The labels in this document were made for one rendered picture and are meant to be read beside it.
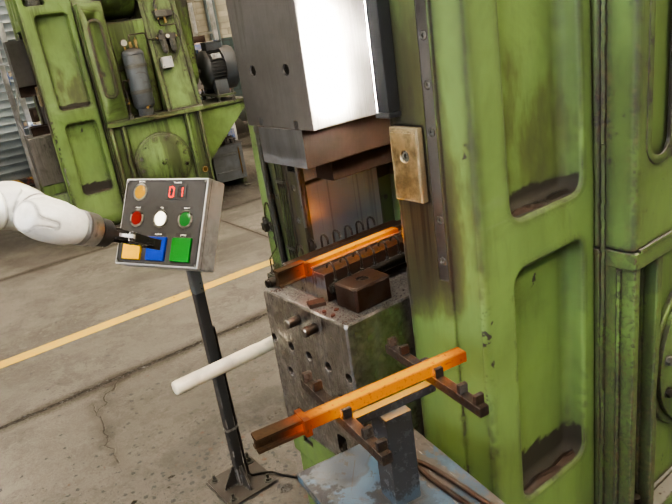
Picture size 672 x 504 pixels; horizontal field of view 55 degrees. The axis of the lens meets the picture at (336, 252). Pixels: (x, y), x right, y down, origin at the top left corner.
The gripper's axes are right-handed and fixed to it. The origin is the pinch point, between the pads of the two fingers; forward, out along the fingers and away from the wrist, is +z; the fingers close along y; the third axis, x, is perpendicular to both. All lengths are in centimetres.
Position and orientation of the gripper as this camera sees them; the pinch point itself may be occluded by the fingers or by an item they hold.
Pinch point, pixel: (150, 243)
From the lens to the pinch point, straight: 192.4
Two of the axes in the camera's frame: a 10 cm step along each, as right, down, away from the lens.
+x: 1.1, -9.9, 1.1
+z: 4.6, 1.4, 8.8
